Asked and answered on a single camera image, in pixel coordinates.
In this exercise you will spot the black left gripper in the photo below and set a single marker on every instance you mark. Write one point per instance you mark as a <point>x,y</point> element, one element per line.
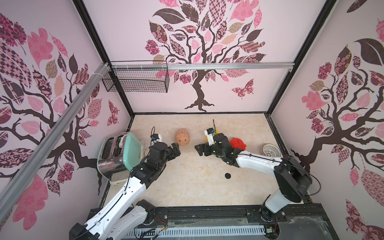
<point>177,149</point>

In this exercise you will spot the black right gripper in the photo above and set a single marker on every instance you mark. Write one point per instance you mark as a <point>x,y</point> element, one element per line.
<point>207,148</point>

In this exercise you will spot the pink piggy bank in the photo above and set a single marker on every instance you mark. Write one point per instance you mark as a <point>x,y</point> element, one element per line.
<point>182,137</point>

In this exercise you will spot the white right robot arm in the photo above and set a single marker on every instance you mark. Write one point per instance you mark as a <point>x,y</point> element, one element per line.
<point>292,179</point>

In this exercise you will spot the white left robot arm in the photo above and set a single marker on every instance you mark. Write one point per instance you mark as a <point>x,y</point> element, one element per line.
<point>111,222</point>

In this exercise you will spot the red piggy bank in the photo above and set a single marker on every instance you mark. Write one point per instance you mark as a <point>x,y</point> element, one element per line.
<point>237,143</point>

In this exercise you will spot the mint green chrome toaster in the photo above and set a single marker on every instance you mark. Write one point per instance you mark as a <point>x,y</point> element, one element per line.
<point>118,155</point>

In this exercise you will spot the white sink strainer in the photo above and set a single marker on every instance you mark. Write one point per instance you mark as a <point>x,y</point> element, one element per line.
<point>271,150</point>

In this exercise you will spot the black wire basket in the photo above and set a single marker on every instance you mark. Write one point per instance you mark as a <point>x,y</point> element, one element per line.
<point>138,78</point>

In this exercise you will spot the aluminium rail back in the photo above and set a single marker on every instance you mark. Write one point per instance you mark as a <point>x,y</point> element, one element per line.
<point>220,66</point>

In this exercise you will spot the aluminium rail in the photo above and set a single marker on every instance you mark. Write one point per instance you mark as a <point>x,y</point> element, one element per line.
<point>25,175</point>
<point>220,66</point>

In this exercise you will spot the white slotted cable duct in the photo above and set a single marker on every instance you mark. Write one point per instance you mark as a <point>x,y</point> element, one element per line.
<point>194,232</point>

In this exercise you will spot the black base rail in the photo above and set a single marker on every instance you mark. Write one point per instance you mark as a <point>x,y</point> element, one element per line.
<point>294,222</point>

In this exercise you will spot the aluminium rail left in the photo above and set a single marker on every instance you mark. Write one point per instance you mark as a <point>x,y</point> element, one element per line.
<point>25,175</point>

